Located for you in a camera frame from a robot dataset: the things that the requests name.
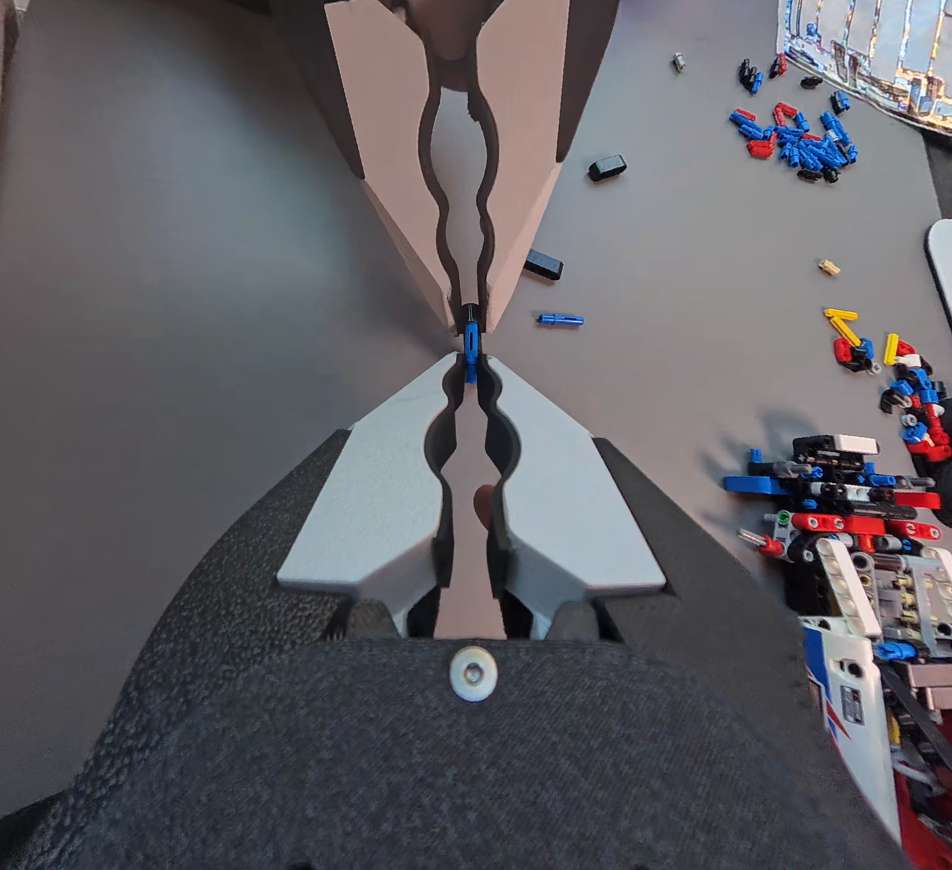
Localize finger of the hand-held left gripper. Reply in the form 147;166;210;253
323;0;464;334
467;0;574;334

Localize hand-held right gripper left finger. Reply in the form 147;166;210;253
275;353;461;639

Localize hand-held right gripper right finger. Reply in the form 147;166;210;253
478;354;669;640

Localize grey desk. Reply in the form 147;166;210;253
0;0;952;870

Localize person's left hand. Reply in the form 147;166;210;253
402;0;493;63

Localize toy brick race car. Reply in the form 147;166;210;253
725;433;952;870

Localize pile of blue red pins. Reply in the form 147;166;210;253
729;55;860;184

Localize silver sticker sheet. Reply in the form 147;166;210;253
777;0;952;134

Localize pile of mixed coloured pieces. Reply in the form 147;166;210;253
823;308;952;462

